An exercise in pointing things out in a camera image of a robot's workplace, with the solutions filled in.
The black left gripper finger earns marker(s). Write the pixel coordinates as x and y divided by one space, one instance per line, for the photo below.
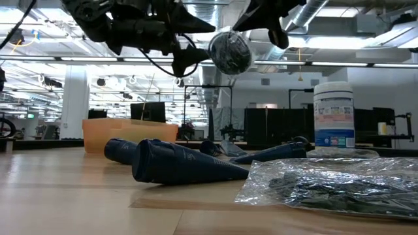
189 23
187 60

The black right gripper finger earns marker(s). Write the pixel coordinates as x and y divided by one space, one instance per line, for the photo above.
280 39
254 16

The black item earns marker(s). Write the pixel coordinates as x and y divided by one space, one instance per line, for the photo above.
230 53
326 192

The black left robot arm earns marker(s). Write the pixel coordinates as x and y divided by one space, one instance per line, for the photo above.
88 16

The black tube stand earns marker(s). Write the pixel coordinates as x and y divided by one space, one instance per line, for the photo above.
207 86

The long ceiling light strip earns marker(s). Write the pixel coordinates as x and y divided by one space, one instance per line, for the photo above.
343 64

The grey cover sheet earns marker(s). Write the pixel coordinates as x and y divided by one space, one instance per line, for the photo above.
225 119

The black partition screen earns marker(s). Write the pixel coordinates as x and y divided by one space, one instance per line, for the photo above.
277 127

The white wipes canister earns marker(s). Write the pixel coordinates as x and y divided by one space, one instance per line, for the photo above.
334 114

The small black monitor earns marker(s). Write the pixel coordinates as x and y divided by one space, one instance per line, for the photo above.
97 114

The white building pillar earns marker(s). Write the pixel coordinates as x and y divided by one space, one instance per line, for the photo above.
75 104

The orange plastic bin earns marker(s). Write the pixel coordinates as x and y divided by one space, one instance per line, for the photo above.
107 134

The black desk monitor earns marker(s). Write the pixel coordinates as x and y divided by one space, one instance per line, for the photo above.
365 120

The white paper roll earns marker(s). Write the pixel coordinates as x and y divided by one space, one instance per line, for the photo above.
382 129

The silver air duct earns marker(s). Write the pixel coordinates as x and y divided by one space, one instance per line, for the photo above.
210 93

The black ceiling camera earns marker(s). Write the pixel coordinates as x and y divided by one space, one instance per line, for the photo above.
14 36

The black aluminium rig frame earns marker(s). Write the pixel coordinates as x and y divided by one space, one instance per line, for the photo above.
42 145

